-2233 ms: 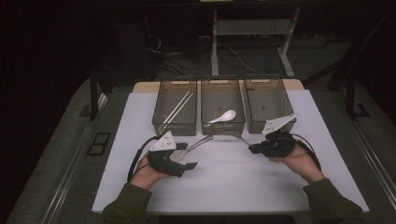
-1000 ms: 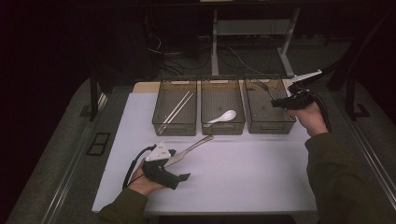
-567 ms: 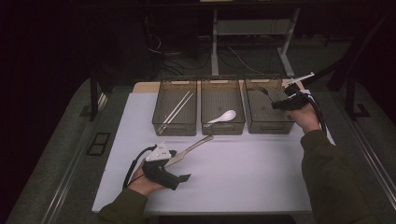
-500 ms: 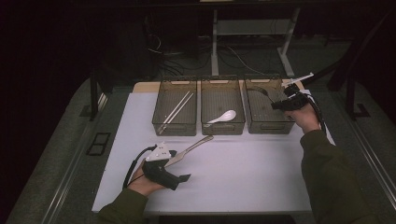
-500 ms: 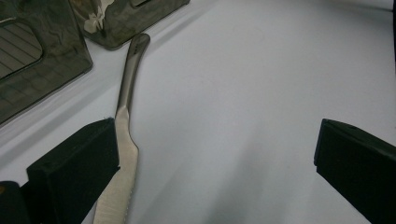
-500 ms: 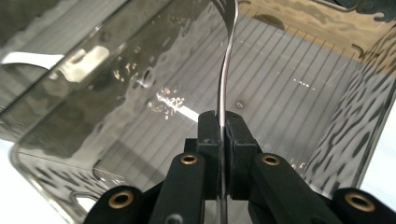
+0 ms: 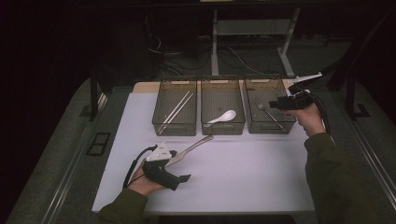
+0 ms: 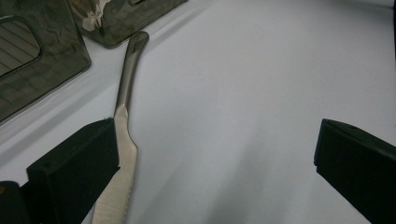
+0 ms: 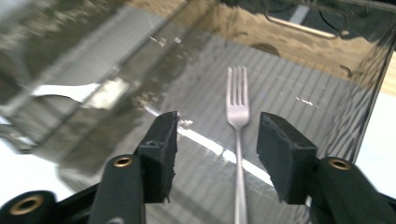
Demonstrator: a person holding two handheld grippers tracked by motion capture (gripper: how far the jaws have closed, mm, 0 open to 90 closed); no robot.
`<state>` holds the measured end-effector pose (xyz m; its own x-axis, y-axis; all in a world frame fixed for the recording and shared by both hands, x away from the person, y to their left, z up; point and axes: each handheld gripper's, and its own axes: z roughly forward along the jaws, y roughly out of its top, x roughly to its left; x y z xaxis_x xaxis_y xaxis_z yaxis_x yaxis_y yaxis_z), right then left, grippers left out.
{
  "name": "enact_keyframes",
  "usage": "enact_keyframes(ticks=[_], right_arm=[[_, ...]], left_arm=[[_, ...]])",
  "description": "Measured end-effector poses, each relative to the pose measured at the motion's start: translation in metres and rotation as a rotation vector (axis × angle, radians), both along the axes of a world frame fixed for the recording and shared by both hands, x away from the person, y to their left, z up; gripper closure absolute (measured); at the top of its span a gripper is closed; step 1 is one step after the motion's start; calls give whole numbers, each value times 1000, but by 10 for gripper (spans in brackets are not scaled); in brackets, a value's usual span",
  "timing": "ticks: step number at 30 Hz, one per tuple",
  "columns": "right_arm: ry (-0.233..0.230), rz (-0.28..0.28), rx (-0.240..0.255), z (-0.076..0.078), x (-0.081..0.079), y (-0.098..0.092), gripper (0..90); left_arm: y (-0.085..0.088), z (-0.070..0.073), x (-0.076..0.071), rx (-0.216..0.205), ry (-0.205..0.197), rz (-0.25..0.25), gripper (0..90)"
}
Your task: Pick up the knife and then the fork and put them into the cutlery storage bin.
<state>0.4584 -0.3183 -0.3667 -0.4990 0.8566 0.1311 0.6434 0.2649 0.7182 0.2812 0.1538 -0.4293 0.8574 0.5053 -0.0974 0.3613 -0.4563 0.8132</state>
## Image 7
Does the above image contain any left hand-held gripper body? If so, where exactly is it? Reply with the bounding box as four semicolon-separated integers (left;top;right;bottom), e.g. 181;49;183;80
142;142;191;191

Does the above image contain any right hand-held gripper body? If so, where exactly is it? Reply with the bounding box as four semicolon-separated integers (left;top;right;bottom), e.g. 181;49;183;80
279;72;323;110

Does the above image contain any steel fork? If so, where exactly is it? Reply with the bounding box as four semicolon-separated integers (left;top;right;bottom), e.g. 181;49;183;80
256;102;285;130

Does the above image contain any steel table knife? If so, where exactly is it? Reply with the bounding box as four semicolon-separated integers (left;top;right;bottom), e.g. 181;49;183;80
164;134;215;168

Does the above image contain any mesh tray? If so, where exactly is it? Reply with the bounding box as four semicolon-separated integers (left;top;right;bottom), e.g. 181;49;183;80
200;78;247;136
244;77;297;134

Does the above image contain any smoky clear plastic bin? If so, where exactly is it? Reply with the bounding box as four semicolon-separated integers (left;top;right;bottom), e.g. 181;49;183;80
151;79;198;137

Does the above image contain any white chopstick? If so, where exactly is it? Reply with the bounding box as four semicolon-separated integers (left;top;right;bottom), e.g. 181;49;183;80
157;91;191;134
160;92;195;135

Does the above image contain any white ceramic spoon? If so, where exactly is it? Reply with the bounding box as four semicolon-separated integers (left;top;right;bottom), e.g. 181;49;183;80
205;109;237;125

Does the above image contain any person's right hand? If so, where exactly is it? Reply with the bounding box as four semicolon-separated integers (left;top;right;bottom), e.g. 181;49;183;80
288;104;326;138

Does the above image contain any person's left hand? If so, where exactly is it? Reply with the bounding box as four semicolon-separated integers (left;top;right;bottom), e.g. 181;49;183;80
128;164;166;197

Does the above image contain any black metal stand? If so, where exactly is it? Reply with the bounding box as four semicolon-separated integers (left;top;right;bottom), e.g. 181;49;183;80
323;12;396;121

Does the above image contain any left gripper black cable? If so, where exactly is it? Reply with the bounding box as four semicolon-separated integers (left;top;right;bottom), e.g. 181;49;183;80
122;145;158;189

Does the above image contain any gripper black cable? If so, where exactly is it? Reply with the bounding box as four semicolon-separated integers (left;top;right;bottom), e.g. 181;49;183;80
307;91;332;136
122;145;158;189

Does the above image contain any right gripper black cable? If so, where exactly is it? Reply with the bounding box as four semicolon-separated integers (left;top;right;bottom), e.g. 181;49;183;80
307;91;332;136

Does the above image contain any white floor cable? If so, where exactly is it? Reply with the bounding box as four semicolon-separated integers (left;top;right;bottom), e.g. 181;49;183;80
228;46;266;76

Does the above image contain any black rectangular floor frame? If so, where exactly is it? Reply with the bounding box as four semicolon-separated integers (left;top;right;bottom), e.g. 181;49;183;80
86;132;112;157

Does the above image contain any white metal desk frame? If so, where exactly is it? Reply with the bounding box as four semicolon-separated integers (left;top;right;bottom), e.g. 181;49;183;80
210;8;302;78

